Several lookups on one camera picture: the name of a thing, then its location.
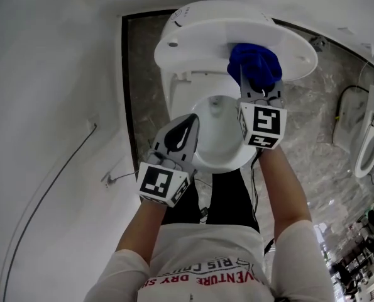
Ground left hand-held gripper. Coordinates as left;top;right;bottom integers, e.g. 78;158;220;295
136;113;202;208

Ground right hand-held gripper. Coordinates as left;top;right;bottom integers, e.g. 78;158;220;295
236;65;289;151

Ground blue microfibre cloth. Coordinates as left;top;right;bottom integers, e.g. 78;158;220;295
226;42;283;89

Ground person's left forearm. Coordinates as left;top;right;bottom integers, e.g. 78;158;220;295
115;196;175;266

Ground person's right forearm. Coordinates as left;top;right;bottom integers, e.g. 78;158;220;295
258;143;316;243

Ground white toilet with side panel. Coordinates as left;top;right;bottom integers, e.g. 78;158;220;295
352;84;374;179

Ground black trousers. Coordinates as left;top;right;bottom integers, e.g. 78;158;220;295
160;168;260;236

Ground white printed shirt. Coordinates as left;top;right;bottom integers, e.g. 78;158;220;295
85;221;336;302

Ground cluttered equipment desks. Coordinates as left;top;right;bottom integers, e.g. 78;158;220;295
312;181;374;302

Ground white power cable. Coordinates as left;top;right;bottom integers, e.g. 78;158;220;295
111;171;141;181

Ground white wall socket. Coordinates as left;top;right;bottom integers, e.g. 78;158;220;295
86;113;101;132
101;167;119;189
358;42;374;57

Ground thick black cable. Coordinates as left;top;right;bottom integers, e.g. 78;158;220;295
332;84;369;145

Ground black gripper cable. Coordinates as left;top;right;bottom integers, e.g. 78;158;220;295
248;148;276;257

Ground gray wall cable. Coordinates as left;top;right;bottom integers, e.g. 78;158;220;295
0;123;99;299

